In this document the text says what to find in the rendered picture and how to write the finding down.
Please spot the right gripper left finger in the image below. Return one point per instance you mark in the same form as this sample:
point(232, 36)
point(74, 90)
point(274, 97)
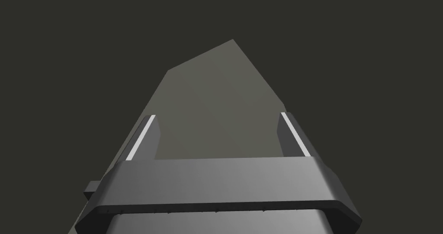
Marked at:
point(147, 140)

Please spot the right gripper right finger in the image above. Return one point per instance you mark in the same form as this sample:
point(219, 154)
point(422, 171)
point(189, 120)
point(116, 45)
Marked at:
point(291, 139)

